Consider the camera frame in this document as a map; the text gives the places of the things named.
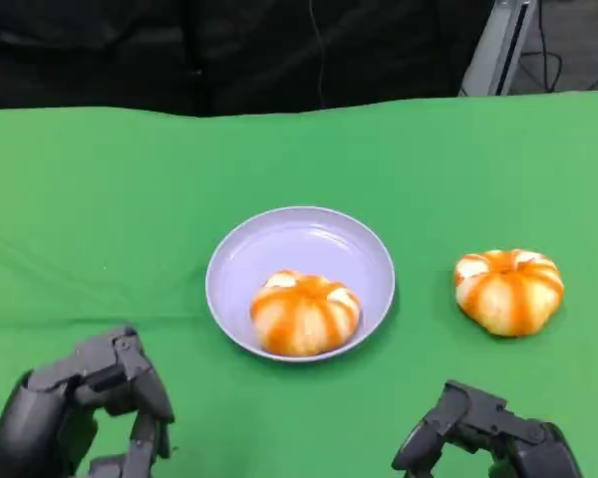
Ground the black floor cable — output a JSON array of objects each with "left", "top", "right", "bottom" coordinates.
[{"left": 517, "top": 0, "right": 564, "bottom": 94}]

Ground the grey metal post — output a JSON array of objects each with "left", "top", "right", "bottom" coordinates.
[{"left": 457, "top": 0, "right": 535, "bottom": 98}]

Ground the orange white toy bread roll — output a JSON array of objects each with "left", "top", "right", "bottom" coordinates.
[
  {"left": 249, "top": 269, "right": 363, "bottom": 358},
  {"left": 452, "top": 248, "right": 565, "bottom": 339}
]

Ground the black backdrop curtain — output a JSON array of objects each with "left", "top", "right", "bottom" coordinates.
[{"left": 0, "top": 0, "right": 497, "bottom": 119}]

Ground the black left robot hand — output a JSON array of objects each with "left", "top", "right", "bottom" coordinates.
[{"left": 0, "top": 326, "right": 175, "bottom": 478}]

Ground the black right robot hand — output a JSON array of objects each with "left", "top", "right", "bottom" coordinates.
[{"left": 391, "top": 379, "right": 584, "bottom": 478}]

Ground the lilac plate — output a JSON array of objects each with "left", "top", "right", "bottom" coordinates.
[{"left": 204, "top": 206, "right": 397, "bottom": 363}]

